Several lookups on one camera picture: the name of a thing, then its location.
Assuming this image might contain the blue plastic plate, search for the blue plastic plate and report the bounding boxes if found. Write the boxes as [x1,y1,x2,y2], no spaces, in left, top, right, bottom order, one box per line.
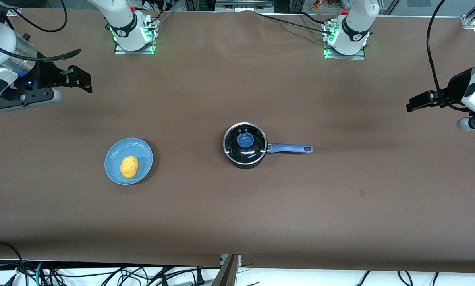
[104,137,154,186]

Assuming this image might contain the black pot with blue handle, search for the black pot with blue handle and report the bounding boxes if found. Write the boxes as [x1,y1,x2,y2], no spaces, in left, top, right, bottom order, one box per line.
[223,122,314,170]

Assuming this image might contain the yellow potato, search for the yellow potato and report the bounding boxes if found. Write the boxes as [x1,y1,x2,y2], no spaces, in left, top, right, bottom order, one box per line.
[120,156,139,179]

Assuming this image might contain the glass lid with blue knob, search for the glass lid with blue knob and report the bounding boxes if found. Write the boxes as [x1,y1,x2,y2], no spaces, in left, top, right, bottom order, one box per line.
[224,123,267,164]

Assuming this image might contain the black cables by arm base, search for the black cables by arm base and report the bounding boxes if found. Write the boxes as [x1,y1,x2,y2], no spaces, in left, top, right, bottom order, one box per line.
[136,0,173,27]

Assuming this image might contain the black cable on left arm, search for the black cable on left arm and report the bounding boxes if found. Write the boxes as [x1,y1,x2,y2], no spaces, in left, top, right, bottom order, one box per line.
[425,0,470,112]

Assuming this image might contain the thick black looping floor cable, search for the thick black looping floor cable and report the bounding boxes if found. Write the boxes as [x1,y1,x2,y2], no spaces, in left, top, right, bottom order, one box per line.
[0,241,26,286]

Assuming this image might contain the black cable tangle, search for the black cable tangle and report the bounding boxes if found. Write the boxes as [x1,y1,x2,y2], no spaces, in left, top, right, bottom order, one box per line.
[43,265,206,286]

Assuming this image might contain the brown table cover sheet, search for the brown table cover sheet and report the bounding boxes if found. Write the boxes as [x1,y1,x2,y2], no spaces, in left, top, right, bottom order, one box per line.
[0,10,475,274]

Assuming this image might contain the metal frame post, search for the metal frame post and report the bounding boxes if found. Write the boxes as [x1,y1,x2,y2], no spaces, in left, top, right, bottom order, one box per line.
[211,254,243,286]

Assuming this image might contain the long black table cable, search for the long black table cable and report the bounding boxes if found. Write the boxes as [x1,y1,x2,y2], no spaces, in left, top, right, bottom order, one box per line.
[255,12,329,36]

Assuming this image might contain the metal base plate right arm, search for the metal base plate right arm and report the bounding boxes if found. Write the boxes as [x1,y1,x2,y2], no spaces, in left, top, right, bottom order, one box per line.
[114,16,157,55]

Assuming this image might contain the short black table cable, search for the short black table cable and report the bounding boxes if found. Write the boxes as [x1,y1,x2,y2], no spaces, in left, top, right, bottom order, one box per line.
[299,11,335,27]

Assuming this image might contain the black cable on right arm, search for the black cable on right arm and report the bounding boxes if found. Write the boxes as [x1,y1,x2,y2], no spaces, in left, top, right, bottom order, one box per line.
[0,0,82,62]

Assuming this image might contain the metal base plate left arm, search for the metal base plate left arm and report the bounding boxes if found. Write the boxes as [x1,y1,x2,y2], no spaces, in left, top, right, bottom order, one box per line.
[324,22,366,60]

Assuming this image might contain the metal equipment rack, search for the metal equipment rack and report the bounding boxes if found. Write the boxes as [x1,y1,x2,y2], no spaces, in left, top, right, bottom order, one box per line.
[184,0,297,12]

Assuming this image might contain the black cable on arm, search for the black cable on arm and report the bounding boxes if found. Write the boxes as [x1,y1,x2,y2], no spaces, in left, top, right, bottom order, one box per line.
[0,0,82,62]
[425,0,470,112]

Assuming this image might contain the colourful background objects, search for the colourful background objects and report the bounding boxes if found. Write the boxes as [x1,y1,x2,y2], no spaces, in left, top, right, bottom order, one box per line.
[311,0,351,10]

